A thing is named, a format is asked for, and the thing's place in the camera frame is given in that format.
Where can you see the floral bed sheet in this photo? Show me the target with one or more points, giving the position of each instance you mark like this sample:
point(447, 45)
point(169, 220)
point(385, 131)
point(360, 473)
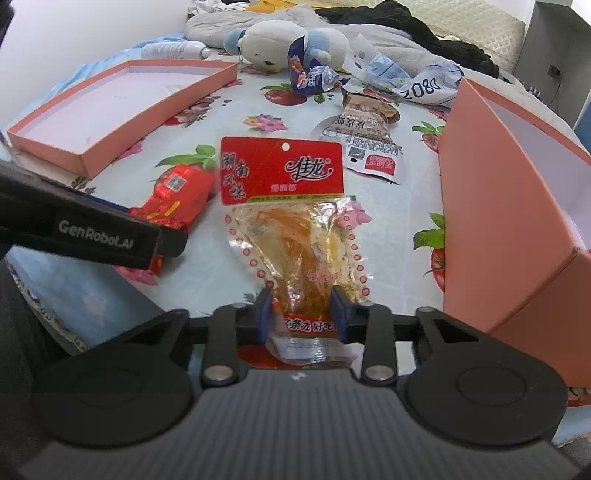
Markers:
point(85, 304)

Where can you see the blue crumpled snack bag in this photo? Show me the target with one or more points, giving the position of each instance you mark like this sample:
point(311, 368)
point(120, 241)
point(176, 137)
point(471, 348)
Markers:
point(311, 77)

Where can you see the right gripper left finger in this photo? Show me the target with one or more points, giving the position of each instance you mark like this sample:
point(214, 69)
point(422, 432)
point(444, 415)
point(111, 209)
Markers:
point(229, 327)

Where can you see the small red snack packet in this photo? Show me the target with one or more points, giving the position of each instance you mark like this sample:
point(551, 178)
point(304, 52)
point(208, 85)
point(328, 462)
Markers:
point(179, 195)

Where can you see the black clothes pile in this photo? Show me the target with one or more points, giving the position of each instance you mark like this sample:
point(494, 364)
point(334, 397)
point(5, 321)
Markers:
point(396, 15)

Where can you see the white spray bottle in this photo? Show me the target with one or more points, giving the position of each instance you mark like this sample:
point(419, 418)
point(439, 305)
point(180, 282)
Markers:
point(184, 50)

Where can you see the white brown snack packet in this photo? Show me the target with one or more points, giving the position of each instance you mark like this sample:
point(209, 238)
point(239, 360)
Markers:
point(363, 128)

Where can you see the yellow cloth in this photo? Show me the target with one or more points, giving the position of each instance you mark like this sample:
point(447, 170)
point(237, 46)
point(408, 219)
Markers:
point(272, 6)

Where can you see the grey bedside shelf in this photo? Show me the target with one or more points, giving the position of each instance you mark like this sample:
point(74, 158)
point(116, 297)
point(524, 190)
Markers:
point(555, 57)

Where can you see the red clear spicy snack packet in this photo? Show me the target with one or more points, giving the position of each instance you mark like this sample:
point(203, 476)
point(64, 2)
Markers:
point(291, 223)

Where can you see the cream quilted headboard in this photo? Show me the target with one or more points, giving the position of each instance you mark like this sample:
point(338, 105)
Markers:
point(496, 32)

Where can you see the pink deep box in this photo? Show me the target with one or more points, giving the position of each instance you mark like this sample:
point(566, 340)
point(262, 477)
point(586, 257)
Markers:
point(516, 201)

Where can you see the white blue plastic bag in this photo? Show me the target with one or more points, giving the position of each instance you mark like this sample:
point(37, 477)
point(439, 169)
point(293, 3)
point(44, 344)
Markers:
point(406, 78)

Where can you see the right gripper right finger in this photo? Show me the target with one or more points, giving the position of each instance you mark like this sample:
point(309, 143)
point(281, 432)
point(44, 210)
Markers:
point(373, 327)

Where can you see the pink shallow box lid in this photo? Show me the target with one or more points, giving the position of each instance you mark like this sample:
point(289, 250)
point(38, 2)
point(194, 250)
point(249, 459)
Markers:
point(86, 127)

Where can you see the grey blanket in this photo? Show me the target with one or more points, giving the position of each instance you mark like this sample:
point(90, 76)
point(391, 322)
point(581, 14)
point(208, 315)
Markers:
point(210, 28)

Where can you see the white blue plush toy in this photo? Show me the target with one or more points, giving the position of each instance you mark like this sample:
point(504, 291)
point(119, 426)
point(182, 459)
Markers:
point(265, 44)

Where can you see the folded clothes stack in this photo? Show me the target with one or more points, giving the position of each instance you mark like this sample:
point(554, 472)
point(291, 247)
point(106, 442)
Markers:
point(213, 6)

